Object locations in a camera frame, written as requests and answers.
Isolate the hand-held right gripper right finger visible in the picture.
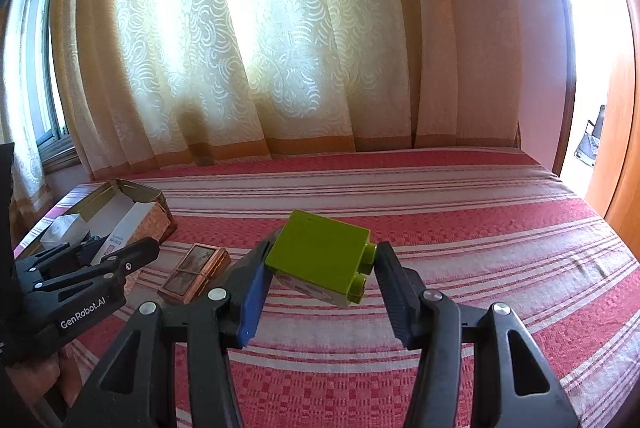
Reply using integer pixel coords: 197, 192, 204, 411
372, 242, 583, 428

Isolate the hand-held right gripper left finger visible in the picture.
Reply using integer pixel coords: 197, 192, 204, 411
62, 232, 281, 428

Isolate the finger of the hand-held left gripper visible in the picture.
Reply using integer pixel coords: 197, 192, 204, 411
15, 235, 108, 281
30, 237, 161, 299

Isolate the green toy building block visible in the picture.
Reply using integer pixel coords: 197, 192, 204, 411
264, 209, 378, 309

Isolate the white cube cardboard box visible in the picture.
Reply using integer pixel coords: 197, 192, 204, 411
40, 214, 90, 245

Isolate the white slim box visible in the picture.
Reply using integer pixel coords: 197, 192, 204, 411
92, 200, 162, 266

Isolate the copper compact case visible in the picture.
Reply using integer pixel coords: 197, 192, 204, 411
157, 243, 232, 306

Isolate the red striped bedspread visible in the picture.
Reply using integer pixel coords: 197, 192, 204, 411
0, 147, 640, 428

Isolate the dark bag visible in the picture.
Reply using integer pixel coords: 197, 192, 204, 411
574, 104, 606, 167

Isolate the cream patterned curtain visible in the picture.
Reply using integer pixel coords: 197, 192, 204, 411
10, 0, 523, 181

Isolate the wooden wardrobe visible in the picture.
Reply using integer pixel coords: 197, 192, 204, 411
585, 0, 640, 236

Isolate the window frame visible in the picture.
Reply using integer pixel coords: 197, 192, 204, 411
0, 0, 76, 169

